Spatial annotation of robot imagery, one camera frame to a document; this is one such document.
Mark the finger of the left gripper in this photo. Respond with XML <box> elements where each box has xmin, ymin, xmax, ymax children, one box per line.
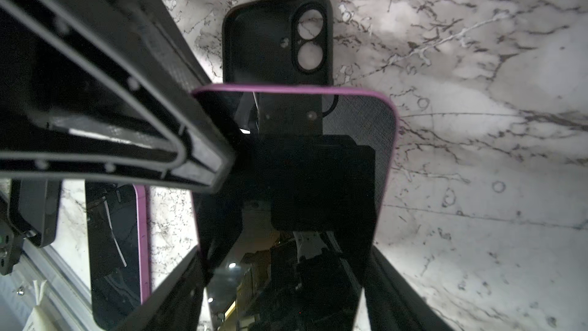
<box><xmin>1</xmin><ymin>0</ymin><xmax>235</xmax><ymax>193</ymax></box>

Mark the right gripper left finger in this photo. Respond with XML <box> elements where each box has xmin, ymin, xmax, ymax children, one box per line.
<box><xmin>116</xmin><ymin>246</ymin><xmax>207</xmax><ymax>330</ymax></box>

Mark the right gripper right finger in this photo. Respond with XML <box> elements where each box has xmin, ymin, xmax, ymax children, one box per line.
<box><xmin>364</xmin><ymin>247</ymin><xmax>452</xmax><ymax>331</ymax></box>

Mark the black case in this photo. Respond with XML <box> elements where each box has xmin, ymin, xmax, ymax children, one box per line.
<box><xmin>8</xmin><ymin>179</ymin><xmax>62</xmax><ymax>248</ymax></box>
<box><xmin>222</xmin><ymin>0</ymin><xmax>333</xmax><ymax>86</ymax></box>

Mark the black phone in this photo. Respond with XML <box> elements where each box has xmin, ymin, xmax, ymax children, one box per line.
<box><xmin>84</xmin><ymin>182</ymin><xmax>151</xmax><ymax>330</ymax></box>
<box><xmin>194</xmin><ymin>84</ymin><xmax>398</xmax><ymax>330</ymax></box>

